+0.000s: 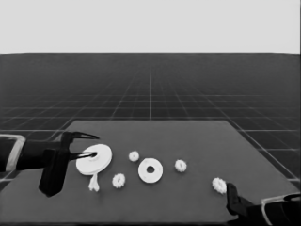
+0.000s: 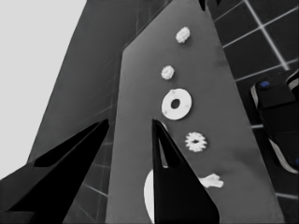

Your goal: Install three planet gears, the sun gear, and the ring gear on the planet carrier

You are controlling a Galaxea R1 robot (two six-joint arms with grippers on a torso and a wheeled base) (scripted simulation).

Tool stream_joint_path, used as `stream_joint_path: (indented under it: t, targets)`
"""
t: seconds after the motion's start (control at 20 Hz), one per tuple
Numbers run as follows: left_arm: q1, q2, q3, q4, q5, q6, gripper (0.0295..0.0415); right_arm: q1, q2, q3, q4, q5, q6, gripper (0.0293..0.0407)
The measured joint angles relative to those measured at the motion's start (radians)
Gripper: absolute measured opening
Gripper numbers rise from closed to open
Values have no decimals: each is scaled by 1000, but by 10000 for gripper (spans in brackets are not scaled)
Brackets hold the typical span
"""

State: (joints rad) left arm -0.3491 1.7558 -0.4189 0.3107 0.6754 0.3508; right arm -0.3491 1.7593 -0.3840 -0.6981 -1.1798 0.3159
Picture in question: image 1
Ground larger white gear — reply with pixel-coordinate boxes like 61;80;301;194
211;177;228;195

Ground small white T-shaped piece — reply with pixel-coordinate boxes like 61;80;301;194
87;172;101;192

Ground large thick white disc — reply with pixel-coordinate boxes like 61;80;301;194
75;143;113;176

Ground small white gear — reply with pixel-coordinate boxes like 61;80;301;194
128;150;140;163
112;172;127;189
174;159;188;173

